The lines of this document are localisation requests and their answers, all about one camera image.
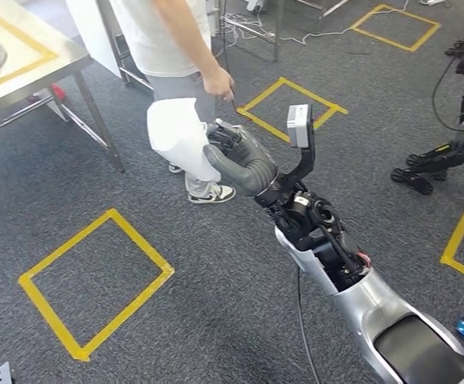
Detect person's hand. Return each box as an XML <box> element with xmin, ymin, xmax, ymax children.
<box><xmin>200</xmin><ymin>64</ymin><xmax>237</xmax><ymax>104</ymax></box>

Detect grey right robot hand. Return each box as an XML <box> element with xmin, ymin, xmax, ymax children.
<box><xmin>203</xmin><ymin>118</ymin><xmax>279</xmax><ymax>198</ymax></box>

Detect thin black cord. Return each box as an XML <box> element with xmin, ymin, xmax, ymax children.
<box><xmin>220</xmin><ymin>0</ymin><xmax>237</xmax><ymax>114</ymax></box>

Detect white plastic shell part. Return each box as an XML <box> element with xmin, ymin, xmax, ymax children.
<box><xmin>146</xmin><ymin>97</ymin><xmax>221</xmax><ymax>184</ymax></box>

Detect steel workbench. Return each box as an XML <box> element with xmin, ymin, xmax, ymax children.
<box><xmin>0</xmin><ymin>0</ymin><xmax>126</xmax><ymax>174</ymax></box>

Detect person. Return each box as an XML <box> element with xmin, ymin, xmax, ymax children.
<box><xmin>109</xmin><ymin>0</ymin><xmax>237</xmax><ymax>206</ymax></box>

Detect white board panel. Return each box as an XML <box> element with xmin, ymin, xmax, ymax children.
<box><xmin>64</xmin><ymin>0</ymin><xmax>123</xmax><ymax>81</ymax></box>

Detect small red object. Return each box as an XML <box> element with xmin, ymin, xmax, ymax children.
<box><xmin>49</xmin><ymin>82</ymin><xmax>67</xmax><ymax>102</ymax></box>

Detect yellow floor tape square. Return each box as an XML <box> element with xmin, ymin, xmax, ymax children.
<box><xmin>18</xmin><ymin>208</ymin><xmax>176</xmax><ymax>363</ymax></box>

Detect yellow tape square on steel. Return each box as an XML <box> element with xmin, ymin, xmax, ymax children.
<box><xmin>0</xmin><ymin>17</ymin><xmax>59</xmax><ymax>97</ymax></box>

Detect white floor cable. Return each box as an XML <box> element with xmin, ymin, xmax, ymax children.
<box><xmin>224</xmin><ymin>0</ymin><xmax>411</xmax><ymax>46</ymax></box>

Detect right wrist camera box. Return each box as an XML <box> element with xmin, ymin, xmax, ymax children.
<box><xmin>282</xmin><ymin>103</ymin><xmax>317</xmax><ymax>184</ymax></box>

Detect metal frame table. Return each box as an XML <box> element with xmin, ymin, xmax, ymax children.
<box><xmin>215</xmin><ymin>0</ymin><xmax>351</xmax><ymax>63</ymax></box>

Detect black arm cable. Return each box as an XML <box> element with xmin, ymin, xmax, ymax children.
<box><xmin>297</xmin><ymin>267</ymin><xmax>321</xmax><ymax>384</ymax></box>

